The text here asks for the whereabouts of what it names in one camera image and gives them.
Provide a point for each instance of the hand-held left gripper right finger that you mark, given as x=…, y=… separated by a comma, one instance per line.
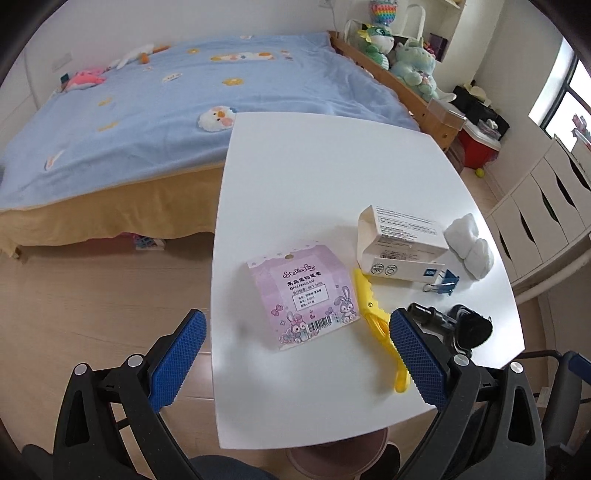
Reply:
x=418, y=355

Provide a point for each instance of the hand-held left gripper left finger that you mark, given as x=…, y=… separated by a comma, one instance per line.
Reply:
x=178, y=350

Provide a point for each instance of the yellow plastic hair clip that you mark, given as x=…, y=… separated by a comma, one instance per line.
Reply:
x=369, y=300

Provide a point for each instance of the blue binder clip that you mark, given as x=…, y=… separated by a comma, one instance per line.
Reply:
x=445, y=278

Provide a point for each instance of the white cardboard box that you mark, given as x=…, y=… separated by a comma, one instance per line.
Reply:
x=397, y=240

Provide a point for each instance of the pink cartoon paper packet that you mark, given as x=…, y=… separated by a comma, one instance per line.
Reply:
x=304, y=295

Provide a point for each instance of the pink waste bin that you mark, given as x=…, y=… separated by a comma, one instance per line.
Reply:
x=332, y=457

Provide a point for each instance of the black fluffy scrunchie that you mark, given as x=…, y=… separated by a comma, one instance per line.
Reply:
x=478, y=330

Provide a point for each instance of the colourful plastic toy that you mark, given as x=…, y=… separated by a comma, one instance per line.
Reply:
x=145, y=242

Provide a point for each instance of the tan bed skirt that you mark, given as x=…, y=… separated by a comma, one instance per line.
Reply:
x=92, y=217

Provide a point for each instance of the white drawer cabinet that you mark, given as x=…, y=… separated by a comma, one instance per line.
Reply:
x=531, y=221

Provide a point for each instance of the red storage box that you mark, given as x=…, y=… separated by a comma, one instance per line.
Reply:
x=478, y=150

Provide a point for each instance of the bed with blue blanket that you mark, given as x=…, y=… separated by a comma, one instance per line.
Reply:
x=161, y=120

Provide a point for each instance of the clear plastic box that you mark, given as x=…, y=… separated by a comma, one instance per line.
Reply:
x=445, y=110

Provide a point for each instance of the black bag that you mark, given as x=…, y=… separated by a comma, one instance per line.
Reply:
x=480, y=110

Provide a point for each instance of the wooden bed footboard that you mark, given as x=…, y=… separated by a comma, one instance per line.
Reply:
x=415, y=99

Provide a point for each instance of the teal plush toy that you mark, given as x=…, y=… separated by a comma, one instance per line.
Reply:
x=413, y=69

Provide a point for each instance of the pink plush toy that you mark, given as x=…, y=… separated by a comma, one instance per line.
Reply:
x=85, y=78

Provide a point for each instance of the window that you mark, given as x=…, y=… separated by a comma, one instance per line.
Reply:
x=558, y=97

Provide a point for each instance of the white goose plush toy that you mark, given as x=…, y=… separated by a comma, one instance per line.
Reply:
x=134, y=54

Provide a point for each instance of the dark purple box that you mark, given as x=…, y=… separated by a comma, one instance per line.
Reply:
x=437, y=46

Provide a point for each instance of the green dragon plush toy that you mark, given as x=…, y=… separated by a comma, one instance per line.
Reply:
x=376, y=41

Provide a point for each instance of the rainbow knitted bag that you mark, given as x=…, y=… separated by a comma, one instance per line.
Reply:
x=384, y=11

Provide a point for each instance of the white wall shelf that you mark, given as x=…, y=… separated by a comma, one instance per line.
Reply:
x=457, y=37

